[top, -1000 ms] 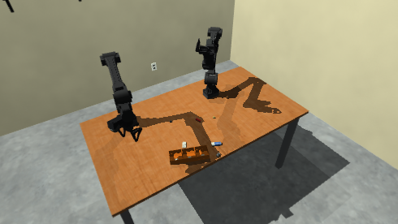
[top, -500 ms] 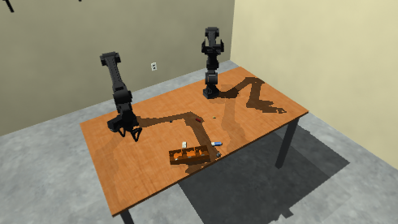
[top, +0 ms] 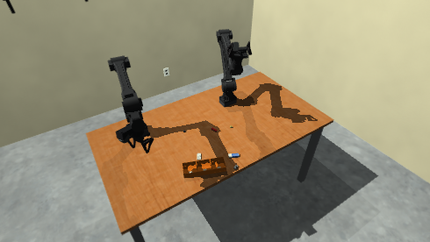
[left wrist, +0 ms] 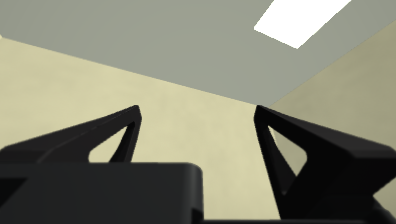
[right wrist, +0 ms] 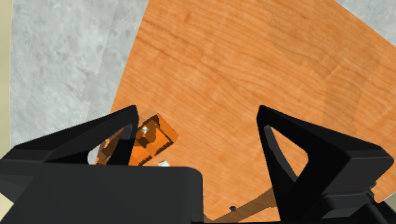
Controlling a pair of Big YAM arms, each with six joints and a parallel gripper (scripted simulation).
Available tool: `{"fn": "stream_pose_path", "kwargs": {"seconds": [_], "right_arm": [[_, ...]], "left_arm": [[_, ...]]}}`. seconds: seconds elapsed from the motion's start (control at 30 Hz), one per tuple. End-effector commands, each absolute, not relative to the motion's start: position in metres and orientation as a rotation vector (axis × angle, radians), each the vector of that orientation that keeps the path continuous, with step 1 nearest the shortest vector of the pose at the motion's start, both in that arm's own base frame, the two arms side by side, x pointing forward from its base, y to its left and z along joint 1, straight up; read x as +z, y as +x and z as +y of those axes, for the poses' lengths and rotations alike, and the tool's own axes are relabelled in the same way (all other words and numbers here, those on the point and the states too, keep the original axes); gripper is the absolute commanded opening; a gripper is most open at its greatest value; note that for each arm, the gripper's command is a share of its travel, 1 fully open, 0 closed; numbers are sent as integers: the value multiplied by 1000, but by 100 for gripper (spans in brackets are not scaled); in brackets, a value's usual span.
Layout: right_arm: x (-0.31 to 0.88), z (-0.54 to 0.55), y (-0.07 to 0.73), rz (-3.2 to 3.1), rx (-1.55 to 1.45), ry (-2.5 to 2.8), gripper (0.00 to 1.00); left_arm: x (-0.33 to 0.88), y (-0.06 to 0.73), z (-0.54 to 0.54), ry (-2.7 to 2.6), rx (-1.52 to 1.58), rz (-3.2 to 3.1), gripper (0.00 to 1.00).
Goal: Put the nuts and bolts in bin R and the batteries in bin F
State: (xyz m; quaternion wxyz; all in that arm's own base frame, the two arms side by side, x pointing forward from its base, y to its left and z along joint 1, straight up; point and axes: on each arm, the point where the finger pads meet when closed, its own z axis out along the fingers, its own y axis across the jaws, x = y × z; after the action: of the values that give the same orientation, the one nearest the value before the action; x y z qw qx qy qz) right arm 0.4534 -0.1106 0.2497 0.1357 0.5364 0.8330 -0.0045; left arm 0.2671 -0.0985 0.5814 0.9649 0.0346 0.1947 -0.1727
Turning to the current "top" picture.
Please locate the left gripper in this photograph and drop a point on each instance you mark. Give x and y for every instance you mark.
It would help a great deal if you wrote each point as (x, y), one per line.
(241, 53)

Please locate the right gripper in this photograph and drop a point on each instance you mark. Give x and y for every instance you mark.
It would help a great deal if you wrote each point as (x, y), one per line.
(142, 141)

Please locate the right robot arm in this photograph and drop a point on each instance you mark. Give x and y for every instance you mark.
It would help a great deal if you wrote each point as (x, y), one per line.
(132, 106)

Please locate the blue and white eraser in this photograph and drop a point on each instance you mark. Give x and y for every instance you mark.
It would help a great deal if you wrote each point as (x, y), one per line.
(233, 155)

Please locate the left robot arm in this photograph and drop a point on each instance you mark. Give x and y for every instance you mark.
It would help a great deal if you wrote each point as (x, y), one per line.
(232, 69)

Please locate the orange two-compartment bin tray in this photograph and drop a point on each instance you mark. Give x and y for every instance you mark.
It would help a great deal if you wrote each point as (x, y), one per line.
(202, 167)

